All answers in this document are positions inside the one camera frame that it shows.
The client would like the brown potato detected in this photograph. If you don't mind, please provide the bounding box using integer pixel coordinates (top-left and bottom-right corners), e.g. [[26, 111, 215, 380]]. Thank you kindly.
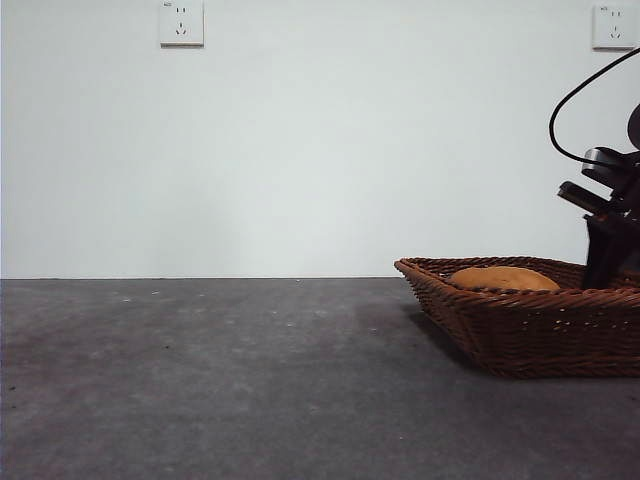
[[448, 265, 561, 292]]

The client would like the brown woven wicker basket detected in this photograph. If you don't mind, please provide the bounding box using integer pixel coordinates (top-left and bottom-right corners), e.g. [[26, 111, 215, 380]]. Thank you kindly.
[[393, 256, 640, 380]]

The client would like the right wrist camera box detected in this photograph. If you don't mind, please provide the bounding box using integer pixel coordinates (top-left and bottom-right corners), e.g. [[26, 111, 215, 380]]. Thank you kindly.
[[557, 180, 613, 214]]

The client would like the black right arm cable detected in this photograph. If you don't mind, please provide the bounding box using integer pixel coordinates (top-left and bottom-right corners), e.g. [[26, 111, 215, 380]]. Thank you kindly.
[[548, 47, 640, 164]]

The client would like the white wall power socket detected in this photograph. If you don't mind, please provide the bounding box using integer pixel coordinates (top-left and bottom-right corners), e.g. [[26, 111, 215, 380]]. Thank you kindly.
[[159, 0, 205, 49], [592, 4, 635, 51]]

